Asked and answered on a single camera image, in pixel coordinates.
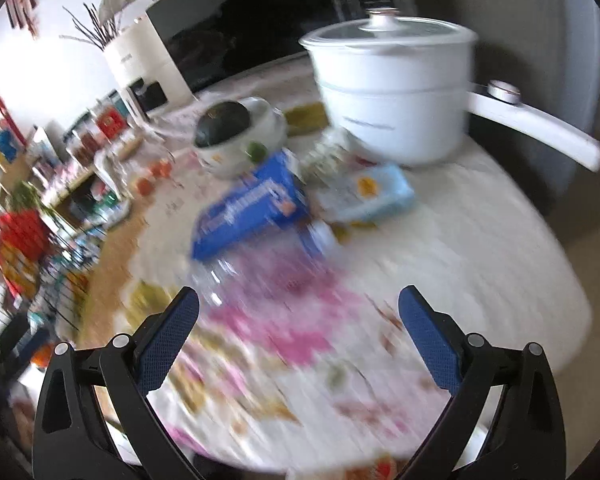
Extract clear plastic water bottle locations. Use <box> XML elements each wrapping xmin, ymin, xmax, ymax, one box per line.
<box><xmin>189</xmin><ymin>220</ymin><xmax>340</xmax><ymax>308</ymax></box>

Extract light blue milk carton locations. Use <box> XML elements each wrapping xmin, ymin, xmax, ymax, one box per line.
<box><xmin>312</xmin><ymin>164</ymin><xmax>415</xmax><ymax>224</ymax></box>

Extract blue cracker box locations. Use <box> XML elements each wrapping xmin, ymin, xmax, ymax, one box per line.
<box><xmin>190</xmin><ymin>148</ymin><xmax>309</xmax><ymax>261</ymax></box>

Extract white tissue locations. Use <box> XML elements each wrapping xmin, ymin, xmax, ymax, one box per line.
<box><xmin>299</xmin><ymin>127</ymin><xmax>353</xmax><ymax>183</ymax></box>

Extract floral tablecloth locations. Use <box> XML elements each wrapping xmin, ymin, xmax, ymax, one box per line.
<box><xmin>74</xmin><ymin>54</ymin><xmax>594</xmax><ymax>476</ymax></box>

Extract orange tangerine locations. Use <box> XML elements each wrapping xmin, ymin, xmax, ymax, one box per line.
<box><xmin>134</xmin><ymin>177</ymin><xmax>155</xmax><ymax>196</ymax></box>
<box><xmin>150</xmin><ymin>160</ymin><xmax>172</xmax><ymax>179</ymax></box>

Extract clear glass jar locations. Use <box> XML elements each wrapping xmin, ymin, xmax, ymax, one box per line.
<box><xmin>94</xmin><ymin>150</ymin><xmax>128</xmax><ymax>200</ymax></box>

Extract white ceramic bowl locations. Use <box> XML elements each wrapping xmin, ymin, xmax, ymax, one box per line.
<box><xmin>194</xmin><ymin>96</ymin><xmax>288</xmax><ymax>178</ymax></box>

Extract green lime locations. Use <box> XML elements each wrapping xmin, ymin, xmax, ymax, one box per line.
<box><xmin>246</xmin><ymin>141</ymin><xmax>268</xmax><ymax>165</ymax></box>

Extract dark green squash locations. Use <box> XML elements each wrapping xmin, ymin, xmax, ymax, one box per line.
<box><xmin>194</xmin><ymin>101</ymin><xmax>251</xmax><ymax>148</ymax></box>

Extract white electric cooking pot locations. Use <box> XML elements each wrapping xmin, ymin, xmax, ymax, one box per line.
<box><xmin>300</xmin><ymin>8</ymin><xmax>600</xmax><ymax>171</ymax></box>

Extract dried twig bundle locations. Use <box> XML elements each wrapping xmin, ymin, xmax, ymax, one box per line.
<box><xmin>61</xmin><ymin>3</ymin><xmax>120</xmax><ymax>52</ymax></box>

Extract black microwave oven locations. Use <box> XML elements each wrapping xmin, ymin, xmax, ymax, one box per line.
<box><xmin>147</xmin><ymin>0</ymin><xmax>415</xmax><ymax>92</ymax></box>

